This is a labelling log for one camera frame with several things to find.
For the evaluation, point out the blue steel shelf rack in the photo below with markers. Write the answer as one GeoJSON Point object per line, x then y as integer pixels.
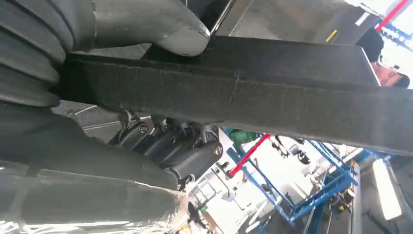
{"type": "Point", "coordinates": [322, 190]}

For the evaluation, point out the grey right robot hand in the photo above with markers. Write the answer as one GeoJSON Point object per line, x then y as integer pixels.
{"type": "Point", "coordinates": [80, 155]}

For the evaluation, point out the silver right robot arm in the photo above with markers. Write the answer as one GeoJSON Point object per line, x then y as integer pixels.
{"type": "Point", "coordinates": [25, 64]}

